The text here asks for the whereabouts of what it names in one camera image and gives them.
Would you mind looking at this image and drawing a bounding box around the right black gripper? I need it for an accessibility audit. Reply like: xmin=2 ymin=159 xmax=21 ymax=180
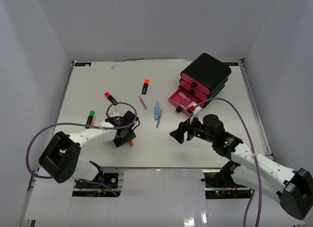
xmin=169 ymin=113 xmax=215 ymax=144

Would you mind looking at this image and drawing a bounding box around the orange translucent correction pen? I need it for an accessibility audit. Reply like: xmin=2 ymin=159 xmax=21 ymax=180
xmin=128 ymin=140 xmax=134 ymax=147

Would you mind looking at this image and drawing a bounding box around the pink translucent correction pen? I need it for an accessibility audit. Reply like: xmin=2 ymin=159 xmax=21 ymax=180
xmin=178 ymin=92 xmax=191 ymax=102

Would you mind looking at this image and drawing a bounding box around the black pink drawer organizer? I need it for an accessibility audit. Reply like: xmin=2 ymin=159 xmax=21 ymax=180
xmin=168 ymin=53 xmax=231 ymax=117

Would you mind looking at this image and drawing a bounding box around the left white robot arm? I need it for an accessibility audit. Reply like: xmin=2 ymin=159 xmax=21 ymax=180
xmin=39 ymin=111 xmax=139 ymax=187

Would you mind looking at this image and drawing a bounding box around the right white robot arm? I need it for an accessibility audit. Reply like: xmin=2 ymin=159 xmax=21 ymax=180
xmin=170 ymin=114 xmax=313 ymax=220

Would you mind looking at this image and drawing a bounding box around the blue slim highlighter pen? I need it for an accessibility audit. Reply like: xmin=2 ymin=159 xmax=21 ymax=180
xmin=156 ymin=108 xmax=162 ymax=129

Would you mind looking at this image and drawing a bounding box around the green cap black highlighter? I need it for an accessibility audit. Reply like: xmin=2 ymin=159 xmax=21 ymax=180
xmin=85 ymin=111 xmax=95 ymax=129

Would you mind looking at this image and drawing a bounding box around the uncapped purple red-tip pen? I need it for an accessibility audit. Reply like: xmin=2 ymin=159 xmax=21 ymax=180
xmin=138 ymin=96 xmax=147 ymax=110

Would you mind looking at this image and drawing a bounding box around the pink cap black highlighter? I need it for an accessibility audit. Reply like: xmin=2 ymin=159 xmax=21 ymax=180
xmin=104 ymin=92 xmax=117 ymax=104

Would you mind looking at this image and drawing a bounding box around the orange cap black highlighter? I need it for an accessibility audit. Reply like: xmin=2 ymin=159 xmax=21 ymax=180
xmin=141 ymin=79 xmax=150 ymax=94

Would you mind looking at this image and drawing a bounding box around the dark blue table label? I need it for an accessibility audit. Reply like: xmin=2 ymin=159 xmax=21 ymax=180
xmin=74 ymin=62 xmax=91 ymax=67

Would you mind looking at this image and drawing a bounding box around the right dark table label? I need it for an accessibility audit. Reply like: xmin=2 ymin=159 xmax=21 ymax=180
xmin=224 ymin=62 xmax=239 ymax=66

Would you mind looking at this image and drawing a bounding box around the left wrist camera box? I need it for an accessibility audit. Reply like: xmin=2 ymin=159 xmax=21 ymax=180
xmin=106 ymin=110 xmax=120 ymax=118

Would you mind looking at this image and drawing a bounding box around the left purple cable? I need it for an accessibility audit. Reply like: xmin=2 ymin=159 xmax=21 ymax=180
xmin=26 ymin=102 xmax=137 ymax=198

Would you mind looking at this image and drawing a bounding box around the purple cable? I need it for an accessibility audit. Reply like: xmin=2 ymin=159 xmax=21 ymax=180
xmin=26 ymin=102 xmax=137 ymax=198
xmin=194 ymin=97 xmax=264 ymax=227

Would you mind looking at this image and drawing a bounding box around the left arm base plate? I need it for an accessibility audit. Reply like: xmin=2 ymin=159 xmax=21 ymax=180
xmin=74 ymin=173 xmax=119 ymax=189

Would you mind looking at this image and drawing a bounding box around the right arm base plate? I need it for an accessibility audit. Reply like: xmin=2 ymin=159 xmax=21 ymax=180
xmin=201 ymin=170 xmax=247 ymax=188

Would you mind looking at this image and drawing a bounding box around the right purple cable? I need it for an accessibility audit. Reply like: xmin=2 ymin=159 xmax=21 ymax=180
xmin=194 ymin=97 xmax=264 ymax=227

